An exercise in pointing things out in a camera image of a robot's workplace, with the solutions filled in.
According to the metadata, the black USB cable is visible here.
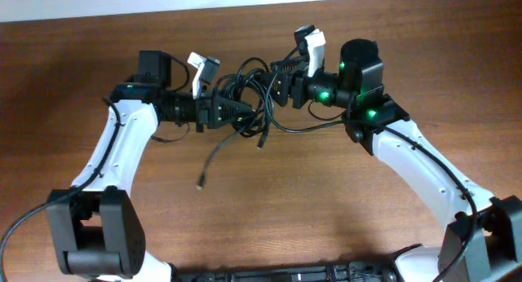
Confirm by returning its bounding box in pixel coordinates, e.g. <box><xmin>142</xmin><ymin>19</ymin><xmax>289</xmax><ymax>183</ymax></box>
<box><xmin>196</xmin><ymin>56</ymin><xmax>286</xmax><ymax>192</ymax></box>

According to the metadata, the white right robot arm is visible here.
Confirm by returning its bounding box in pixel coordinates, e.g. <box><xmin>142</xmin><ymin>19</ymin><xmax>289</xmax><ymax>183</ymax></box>
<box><xmin>267</xmin><ymin>39</ymin><xmax>521</xmax><ymax>281</ymax></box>

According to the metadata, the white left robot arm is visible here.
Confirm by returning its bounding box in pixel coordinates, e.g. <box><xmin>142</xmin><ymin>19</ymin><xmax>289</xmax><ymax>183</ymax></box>
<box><xmin>46</xmin><ymin>51</ymin><xmax>253</xmax><ymax>281</ymax></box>

